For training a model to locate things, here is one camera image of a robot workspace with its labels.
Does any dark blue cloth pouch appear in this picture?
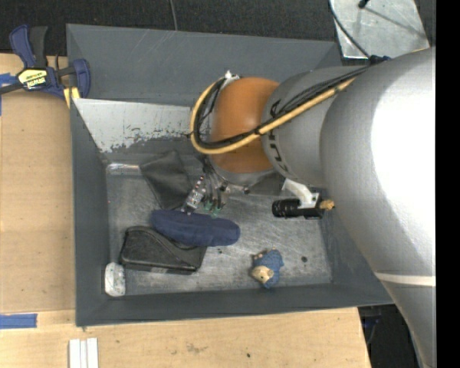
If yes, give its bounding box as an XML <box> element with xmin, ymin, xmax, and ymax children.
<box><xmin>149</xmin><ymin>209</ymin><xmax>242</xmax><ymax>248</ymax></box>

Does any dark grey cloth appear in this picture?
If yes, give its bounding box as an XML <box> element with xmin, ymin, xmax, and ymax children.
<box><xmin>139</xmin><ymin>149</ymin><xmax>196</xmax><ymax>212</ymax></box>

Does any black wedge-shaped case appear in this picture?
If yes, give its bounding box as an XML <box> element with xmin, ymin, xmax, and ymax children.
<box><xmin>118</xmin><ymin>225</ymin><xmax>209</xmax><ymax>276</ymax></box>

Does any blue toy animal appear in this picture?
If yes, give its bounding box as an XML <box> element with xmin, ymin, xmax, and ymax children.
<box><xmin>249</xmin><ymin>246</ymin><xmax>285</xmax><ymax>291</ymax></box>

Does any grey metal bin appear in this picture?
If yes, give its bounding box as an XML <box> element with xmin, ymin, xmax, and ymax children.
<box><xmin>64</xmin><ymin>23</ymin><xmax>394</xmax><ymax>327</ymax></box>

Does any pale wood board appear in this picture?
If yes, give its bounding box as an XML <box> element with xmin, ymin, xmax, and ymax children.
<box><xmin>0</xmin><ymin>54</ymin><xmax>78</xmax><ymax>315</ymax></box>

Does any black cylinder on white bracket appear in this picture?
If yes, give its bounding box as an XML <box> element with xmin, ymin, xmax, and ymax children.
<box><xmin>271</xmin><ymin>178</ymin><xmax>336</xmax><ymax>221</ymax></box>

